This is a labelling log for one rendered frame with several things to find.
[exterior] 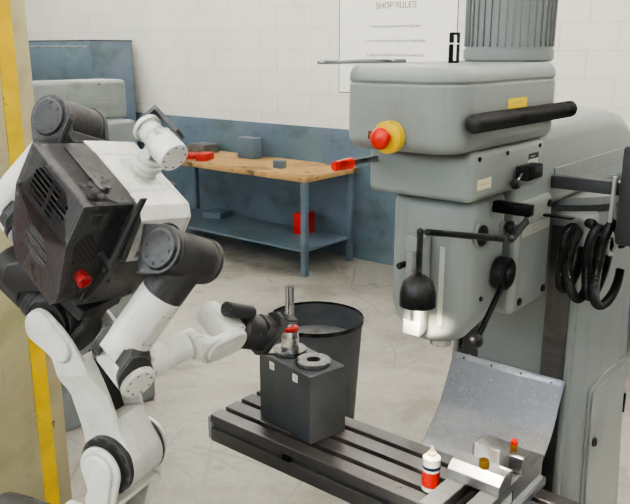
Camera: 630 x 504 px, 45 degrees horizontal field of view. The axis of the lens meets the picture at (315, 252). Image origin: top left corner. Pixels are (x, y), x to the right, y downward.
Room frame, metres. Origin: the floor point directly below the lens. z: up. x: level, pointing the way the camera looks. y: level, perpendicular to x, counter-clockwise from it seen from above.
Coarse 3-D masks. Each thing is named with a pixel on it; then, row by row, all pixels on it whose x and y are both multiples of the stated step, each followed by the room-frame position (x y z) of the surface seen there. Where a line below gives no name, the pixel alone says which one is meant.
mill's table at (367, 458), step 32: (224, 416) 1.88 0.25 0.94; (256, 416) 1.88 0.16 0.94; (256, 448) 1.79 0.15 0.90; (288, 448) 1.72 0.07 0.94; (320, 448) 1.73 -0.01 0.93; (352, 448) 1.71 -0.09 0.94; (384, 448) 1.71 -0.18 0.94; (416, 448) 1.71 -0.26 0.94; (320, 480) 1.65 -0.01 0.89; (352, 480) 1.59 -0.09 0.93; (384, 480) 1.56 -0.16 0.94; (416, 480) 1.56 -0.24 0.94
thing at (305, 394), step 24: (264, 360) 1.88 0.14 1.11; (288, 360) 1.83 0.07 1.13; (312, 360) 1.83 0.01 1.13; (264, 384) 1.88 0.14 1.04; (288, 384) 1.79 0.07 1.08; (312, 384) 1.73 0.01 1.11; (336, 384) 1.78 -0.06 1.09; (264, 408) 1.88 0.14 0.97; (288, 408) 1.79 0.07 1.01; (312, 408) 1.73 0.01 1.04; (336, 408) 1.78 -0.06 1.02; (312, 432) 1.73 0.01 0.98; (336, 432) 1.78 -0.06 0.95
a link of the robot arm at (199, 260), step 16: (192, 240) 1.41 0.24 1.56; (208, 240) 1.47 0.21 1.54; (192, 256) 1.39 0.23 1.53; (208, 256) 1.43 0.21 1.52; (176, 272) 1.38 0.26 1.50; (192, 272) 1.41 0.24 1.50; (208, 272) 1.44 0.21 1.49; (160, 288) 1.40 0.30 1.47; (176, 288) 1.40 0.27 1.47; (192, 288) 1.43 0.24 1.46; (176, 304) 1.42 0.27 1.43
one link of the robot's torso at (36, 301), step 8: (32, 296) 1.64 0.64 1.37; (40, 296) 1.63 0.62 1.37; (32, 304) 1.62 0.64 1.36; (40, 304) 1.62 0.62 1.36; (48, 304) 1.61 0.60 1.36; (56, 304) 1.61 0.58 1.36; (24, 312) 1.65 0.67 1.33; (56, 312) 1.60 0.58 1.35; (64, 312) 1.61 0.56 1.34; (64, 320) 1.59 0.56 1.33; (72, 320) 1.60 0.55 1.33; (80, 320) 1.62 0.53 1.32; (64, 328) 1.59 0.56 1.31; (72, 328) 1.60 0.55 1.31
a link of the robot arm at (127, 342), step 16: (144, 288) 1.41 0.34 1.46; (128, 304) 1.43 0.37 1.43; (144, 304) 1.40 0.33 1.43; (160, 304) 1.40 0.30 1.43; (128, 320) 1.40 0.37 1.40; (144, 320) 1.40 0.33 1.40; (160, 320) 1.41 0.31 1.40; (112, 336) 1.41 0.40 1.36; (128, 336) 1.39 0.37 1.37; (144, 336) 1.40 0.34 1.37; (96, 352) 1.44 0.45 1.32; (112, 352) 1.39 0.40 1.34; (128, 352) 1.39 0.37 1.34; (144, 352) 1.41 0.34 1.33; (128, 368) 1.39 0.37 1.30; (144, 368) 1.41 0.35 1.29; (128, 384) 1.40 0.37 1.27; (144, 384) 1.43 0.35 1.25
